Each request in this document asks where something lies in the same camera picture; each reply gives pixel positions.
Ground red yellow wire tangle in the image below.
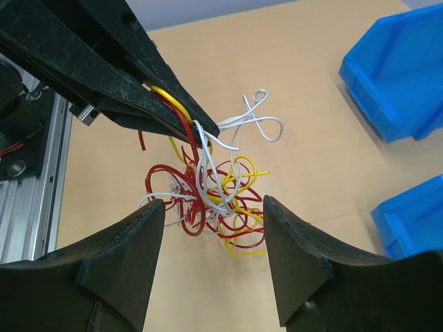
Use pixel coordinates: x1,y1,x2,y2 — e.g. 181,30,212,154
137,85,271,259

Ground aluminium rail frame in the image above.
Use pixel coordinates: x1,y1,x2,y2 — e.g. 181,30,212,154
1,95,73,264

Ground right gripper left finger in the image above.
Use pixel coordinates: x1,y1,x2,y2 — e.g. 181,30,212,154
1,199,165,331

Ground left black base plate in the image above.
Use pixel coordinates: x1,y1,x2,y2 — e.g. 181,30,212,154
0,58,56,181

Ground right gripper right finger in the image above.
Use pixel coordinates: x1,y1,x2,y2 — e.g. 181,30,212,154
263,196,442,331

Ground small blue bin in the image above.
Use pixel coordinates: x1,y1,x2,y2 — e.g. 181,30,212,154
371,175,442,259

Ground white wires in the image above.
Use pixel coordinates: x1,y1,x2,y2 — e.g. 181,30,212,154
137,89,285,236

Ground middle blue bin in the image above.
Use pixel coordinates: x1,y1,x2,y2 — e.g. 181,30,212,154
339,3,442,142

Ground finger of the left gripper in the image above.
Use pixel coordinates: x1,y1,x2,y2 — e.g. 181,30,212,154
0,0,212,149
42,1,219,136

